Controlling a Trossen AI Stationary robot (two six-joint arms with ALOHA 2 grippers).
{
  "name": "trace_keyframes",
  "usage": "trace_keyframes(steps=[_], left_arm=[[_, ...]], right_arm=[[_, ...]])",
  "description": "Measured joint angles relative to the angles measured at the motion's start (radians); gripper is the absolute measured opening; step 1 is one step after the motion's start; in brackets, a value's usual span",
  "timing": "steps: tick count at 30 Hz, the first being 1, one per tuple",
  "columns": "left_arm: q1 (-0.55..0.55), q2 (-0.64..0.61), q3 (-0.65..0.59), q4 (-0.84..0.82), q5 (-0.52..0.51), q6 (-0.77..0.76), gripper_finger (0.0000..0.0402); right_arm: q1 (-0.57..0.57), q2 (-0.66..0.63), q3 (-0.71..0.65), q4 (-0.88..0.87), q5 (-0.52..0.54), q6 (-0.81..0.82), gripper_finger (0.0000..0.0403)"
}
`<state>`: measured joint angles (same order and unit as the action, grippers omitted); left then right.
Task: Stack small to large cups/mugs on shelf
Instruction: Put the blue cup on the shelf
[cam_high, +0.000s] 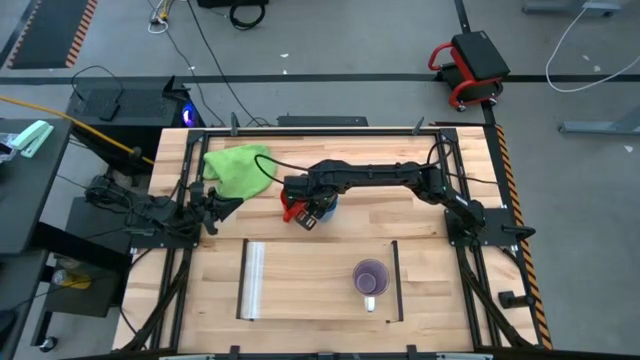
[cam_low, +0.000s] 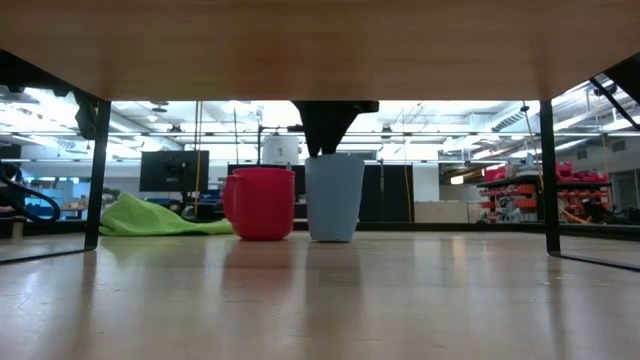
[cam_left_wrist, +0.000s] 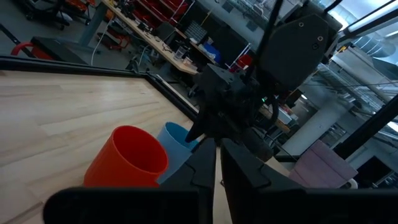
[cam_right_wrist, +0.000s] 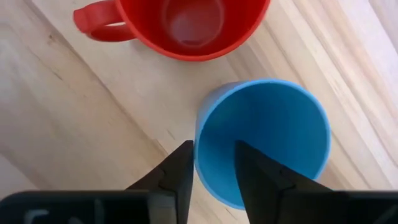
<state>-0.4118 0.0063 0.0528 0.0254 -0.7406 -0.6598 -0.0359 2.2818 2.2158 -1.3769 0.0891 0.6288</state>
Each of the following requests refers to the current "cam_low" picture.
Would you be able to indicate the white cylindrical tank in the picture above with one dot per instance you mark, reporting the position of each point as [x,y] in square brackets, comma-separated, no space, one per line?
[280,150]

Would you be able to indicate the red plastic mug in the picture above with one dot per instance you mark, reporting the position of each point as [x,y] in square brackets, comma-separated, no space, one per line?
[262,205]

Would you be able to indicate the yellow slanted pole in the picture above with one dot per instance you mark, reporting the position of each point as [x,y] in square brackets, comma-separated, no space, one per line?
[532,145]

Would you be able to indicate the rack with red bins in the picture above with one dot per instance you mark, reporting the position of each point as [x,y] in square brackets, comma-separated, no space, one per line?
[520,192]

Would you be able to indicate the black monitor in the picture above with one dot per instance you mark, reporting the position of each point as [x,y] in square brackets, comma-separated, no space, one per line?
[172,171]

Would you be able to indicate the black ceiling device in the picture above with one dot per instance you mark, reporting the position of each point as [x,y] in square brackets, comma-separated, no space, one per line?
[605,90]

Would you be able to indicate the green microfibre cloth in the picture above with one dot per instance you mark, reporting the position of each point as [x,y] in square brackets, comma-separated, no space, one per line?
[150,220]

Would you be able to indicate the wooden shelf with black legs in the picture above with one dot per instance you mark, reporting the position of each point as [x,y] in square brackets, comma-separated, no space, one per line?
[320,50]

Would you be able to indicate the beige cardboard boxes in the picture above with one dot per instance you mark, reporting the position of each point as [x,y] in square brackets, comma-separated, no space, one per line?
[440,212]

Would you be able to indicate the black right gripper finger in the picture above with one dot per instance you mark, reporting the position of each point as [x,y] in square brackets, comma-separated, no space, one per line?
[315,144]
[331,141]

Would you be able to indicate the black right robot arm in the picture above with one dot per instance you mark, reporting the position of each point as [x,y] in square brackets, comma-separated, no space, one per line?
[627,75]

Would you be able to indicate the pale lavender-grey mug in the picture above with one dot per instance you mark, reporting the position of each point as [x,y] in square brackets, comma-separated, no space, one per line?
[334,200]

